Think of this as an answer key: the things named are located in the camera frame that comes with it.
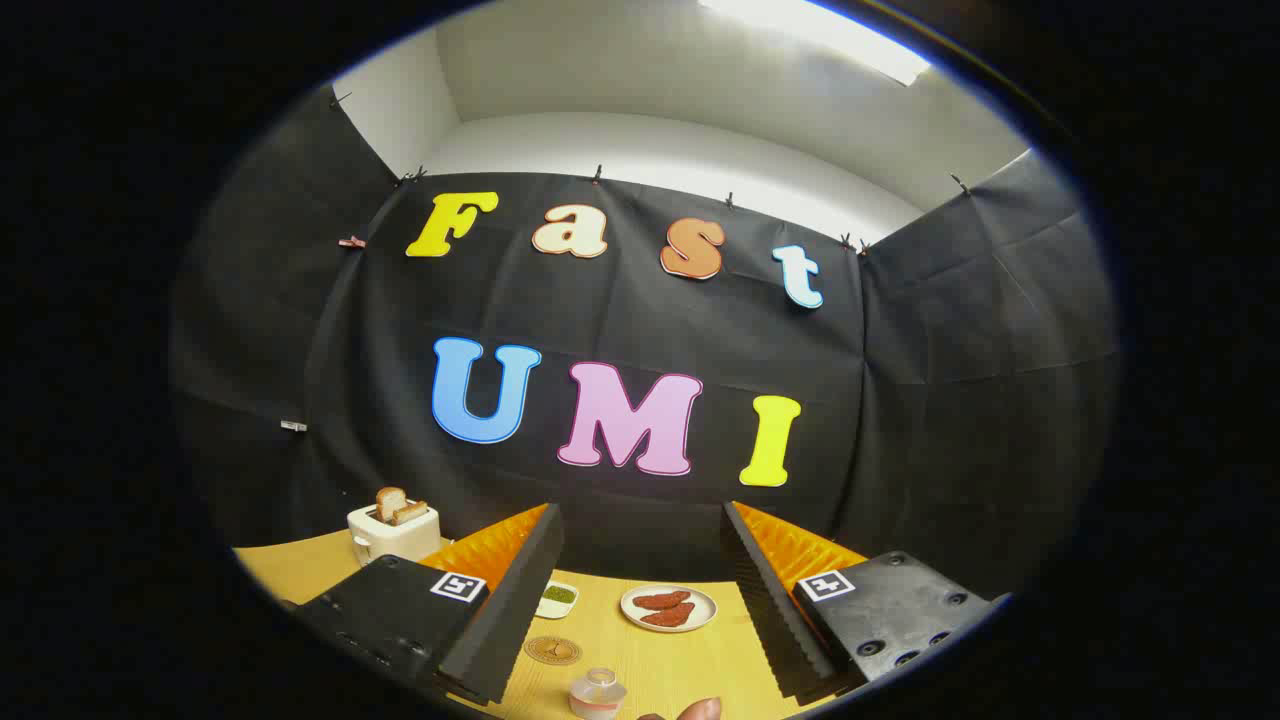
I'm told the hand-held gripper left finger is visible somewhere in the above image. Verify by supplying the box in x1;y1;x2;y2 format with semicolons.
283;503;566;706

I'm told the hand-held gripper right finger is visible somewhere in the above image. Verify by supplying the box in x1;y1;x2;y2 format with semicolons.
721;500;1011;706

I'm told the round cork coaster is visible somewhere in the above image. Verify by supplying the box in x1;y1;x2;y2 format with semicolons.
523;635;583;667

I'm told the clear juice bottle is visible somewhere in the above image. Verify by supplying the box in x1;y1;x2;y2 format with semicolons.
568;668;629;720

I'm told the white round plate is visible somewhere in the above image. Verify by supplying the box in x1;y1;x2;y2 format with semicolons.
620;584;719;634

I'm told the wooden table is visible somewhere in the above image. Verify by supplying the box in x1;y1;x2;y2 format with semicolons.
235;530;841;720

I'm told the white toaster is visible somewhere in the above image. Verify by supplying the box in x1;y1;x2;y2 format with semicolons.
347;503;442;568

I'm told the black backdrop cloth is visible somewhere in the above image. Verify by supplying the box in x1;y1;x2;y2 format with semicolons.
170;85;1119;601

